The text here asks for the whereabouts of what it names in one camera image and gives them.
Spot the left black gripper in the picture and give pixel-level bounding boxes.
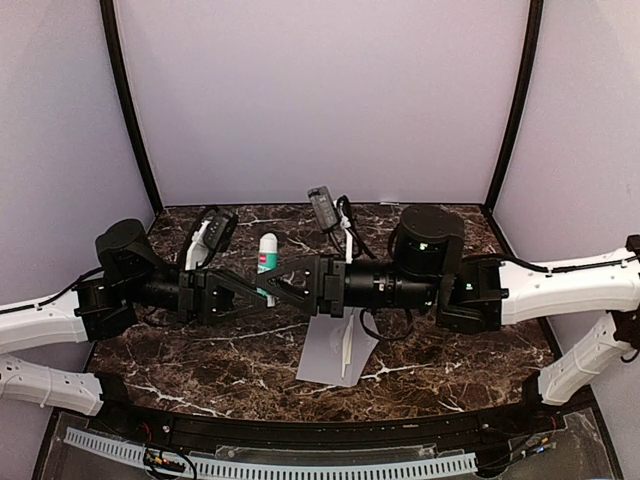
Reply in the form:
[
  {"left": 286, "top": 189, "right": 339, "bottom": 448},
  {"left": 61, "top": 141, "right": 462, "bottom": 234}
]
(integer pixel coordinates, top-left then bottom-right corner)
[{"left": 124, "top": 266, "right": 274, "bottom": 327}]

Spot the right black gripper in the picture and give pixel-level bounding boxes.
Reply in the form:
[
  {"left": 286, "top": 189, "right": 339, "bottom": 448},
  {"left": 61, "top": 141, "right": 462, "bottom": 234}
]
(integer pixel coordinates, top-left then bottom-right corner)
[{"left": 255, "top": 250, "right": 439, "bottom": 317}]

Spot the green glue stick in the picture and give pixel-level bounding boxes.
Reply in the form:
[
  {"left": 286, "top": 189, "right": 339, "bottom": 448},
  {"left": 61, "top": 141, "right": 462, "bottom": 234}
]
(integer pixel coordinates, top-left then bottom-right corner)
[{"left": 255, "top": 232, "right": 279, "bottom": 308}]

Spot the grey envelope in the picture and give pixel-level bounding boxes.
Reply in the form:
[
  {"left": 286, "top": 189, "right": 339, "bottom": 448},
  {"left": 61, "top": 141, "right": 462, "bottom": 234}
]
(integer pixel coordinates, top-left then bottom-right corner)
[{"left": 296, "top": 308, "right": 378, "bottom": 387}]

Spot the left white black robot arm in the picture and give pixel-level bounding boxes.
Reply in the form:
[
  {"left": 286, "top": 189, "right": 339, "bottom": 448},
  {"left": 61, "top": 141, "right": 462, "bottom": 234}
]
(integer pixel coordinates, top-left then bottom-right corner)
[{"left": 1, "top": 216, "right": 268, "bottom": 436}]

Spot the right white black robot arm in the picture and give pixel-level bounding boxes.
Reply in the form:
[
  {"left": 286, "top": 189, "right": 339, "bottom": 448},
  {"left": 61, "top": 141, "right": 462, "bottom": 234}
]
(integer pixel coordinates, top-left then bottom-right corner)
[{"left": 257, "top": 205, "right": 639, "bottom": 434}]

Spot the small circuit board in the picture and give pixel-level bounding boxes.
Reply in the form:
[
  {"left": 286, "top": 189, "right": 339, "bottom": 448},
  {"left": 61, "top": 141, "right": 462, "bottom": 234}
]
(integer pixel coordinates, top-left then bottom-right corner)
[{"left": 143, "top": 449, "right": 186, "bottom": 474}]

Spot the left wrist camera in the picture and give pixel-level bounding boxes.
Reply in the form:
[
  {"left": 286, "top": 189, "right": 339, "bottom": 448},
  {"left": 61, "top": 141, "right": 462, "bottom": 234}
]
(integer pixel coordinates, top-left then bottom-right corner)
[{"left": 180, "top": 206, "right": 239, "bottom": 271}]

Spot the white slotted cable duct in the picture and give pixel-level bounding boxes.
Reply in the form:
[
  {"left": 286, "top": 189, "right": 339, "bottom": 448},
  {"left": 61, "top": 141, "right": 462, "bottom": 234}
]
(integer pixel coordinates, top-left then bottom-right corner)
[{"left": 64, "top": 428, "right": 478, "bottom": 480}]

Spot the black front rail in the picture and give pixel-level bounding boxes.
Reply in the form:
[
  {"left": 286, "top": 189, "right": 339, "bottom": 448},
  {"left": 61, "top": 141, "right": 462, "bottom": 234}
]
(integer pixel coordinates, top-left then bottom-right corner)
[{"left": 54, "top": 369, "right": 596, "bottom": 451}]

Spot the left black frame post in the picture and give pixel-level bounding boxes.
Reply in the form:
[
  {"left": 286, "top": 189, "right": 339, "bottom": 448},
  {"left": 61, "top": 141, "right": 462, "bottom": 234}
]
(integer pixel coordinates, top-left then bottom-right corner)
[{"left": 99, "top": 0, "right": 164, "bottom": 216}]

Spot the black frame post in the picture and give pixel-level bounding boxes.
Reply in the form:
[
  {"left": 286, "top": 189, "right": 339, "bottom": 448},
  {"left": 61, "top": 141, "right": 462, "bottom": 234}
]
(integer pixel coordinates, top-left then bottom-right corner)
[
  {"left": 99, "top": 0, "right": 164, "bottom": 216},
  {"left": 483, "top": 0, "right": 544, "bottom": 214}
]

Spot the right black frame post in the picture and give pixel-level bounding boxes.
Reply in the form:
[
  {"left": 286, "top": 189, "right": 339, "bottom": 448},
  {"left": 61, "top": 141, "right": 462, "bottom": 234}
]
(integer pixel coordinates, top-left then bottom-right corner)
[{"left": 483, "top": 0, "right": 544, "bottom": 214}]

